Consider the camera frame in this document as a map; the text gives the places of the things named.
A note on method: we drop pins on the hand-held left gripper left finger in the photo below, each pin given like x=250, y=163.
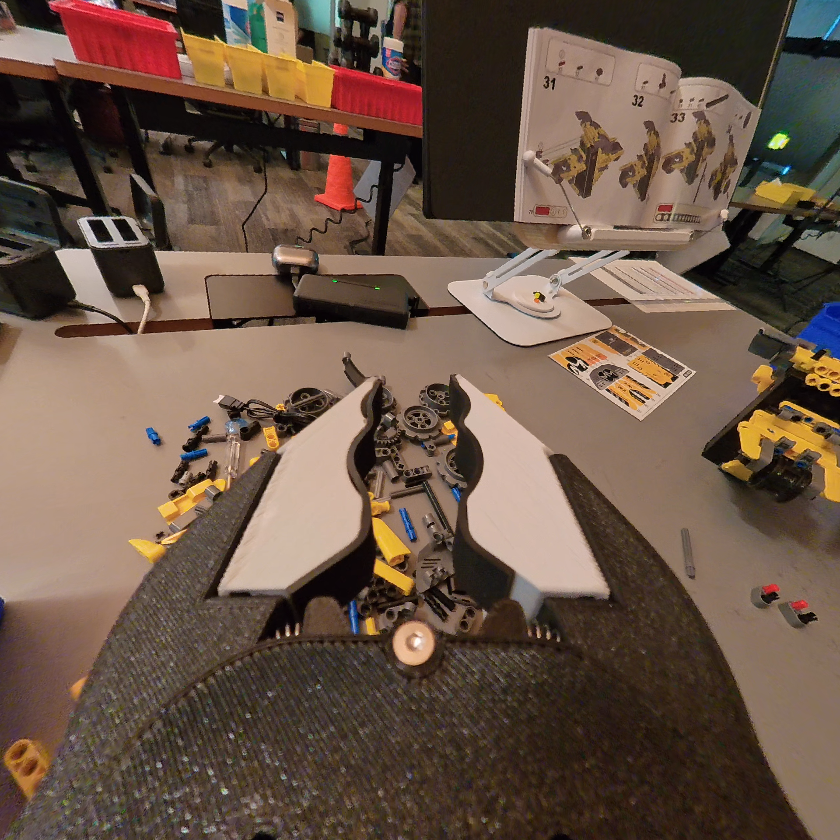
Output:
x=308, y=512

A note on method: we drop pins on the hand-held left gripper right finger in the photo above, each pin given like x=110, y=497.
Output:
x=531, y=518

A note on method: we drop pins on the pile of toy building parts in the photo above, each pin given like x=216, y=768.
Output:
x=420, y=420

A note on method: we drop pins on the dark grey toy axle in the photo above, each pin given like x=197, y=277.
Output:
x=688, y=554

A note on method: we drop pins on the yellow black sticker sheet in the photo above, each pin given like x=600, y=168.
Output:
x=623, y=374

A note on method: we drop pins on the white book stand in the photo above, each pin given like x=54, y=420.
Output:
x=525, y=315

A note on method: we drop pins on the black flat electronic device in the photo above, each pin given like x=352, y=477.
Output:
x=354, y=302

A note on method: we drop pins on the grey red toy connector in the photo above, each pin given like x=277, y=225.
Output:
x=794, y=613
x=763, y=596

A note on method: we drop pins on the yellow black toy vehicle model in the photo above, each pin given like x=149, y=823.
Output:
x=761, y=426

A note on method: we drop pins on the small grey case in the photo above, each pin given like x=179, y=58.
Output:
x=295, y=257

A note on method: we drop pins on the printed paper sheet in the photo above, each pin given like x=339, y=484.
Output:
x=656, y=282

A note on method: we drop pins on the black charger box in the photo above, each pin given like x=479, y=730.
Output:
x=124, y=262
x=33, y=282

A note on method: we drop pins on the orange traffic cone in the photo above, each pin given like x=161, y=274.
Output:
x=340, y=184

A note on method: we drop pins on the blue plastic bin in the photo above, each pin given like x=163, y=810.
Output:
x=827, y=328

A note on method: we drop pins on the orange yellow toy connector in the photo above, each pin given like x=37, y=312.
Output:
x=26, y=764

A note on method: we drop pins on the yellow plastic bin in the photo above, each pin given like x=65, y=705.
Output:
x=246, y=69
x=318, y=85
x=282, y=77
x=781, y=191
x=205, y=59

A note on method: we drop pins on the long wooden table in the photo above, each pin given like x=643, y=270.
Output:
x=229, y=102

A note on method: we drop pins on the red plastic bin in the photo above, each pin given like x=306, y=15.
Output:
x=118, y=39
x=380, y=95

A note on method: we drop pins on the black upright panel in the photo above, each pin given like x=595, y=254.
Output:
x=472, y=98

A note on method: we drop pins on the toy instruction booklet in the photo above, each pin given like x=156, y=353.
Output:
x=590, y=85

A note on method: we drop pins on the white wipes canister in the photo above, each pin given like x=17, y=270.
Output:
x=392, y=59

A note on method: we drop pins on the black dumbbell rack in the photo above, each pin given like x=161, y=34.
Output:
x=358, y=29

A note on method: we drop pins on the white blue carton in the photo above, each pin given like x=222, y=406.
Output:
x=236, y=23

